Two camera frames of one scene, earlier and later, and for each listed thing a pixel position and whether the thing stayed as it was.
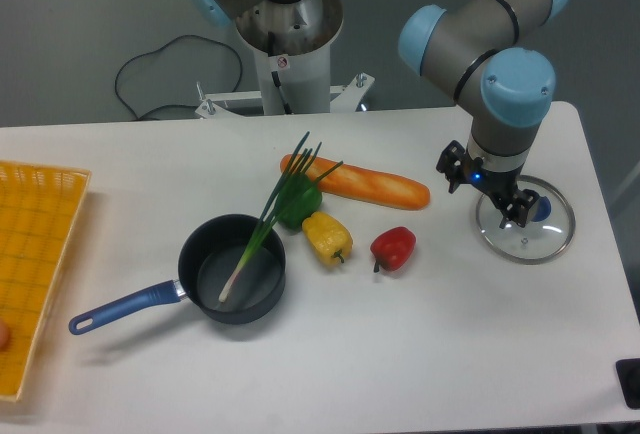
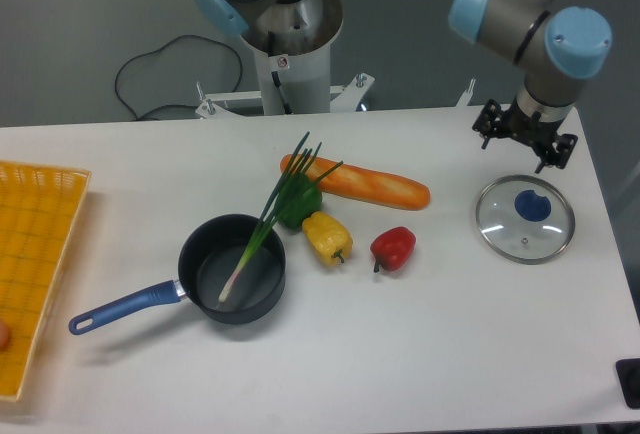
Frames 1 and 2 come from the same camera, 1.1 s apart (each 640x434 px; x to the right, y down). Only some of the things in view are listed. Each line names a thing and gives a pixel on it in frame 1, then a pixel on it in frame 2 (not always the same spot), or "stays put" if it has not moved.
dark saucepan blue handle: [209, 257] stays put
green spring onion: [298, 176] stays put
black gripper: [458, 166] -> [529, 128]
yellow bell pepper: [328, 236] stays put
